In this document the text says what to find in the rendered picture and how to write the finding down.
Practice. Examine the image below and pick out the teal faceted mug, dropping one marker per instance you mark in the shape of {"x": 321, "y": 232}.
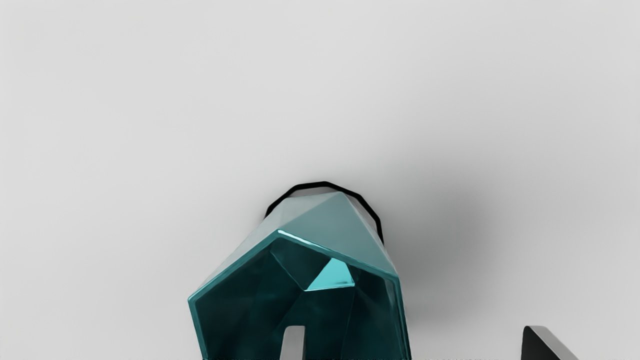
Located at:
{"x": 325, "y": 220}

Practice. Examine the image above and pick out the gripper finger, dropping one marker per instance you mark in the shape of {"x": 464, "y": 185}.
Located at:
{"x": 541, "y": 347}

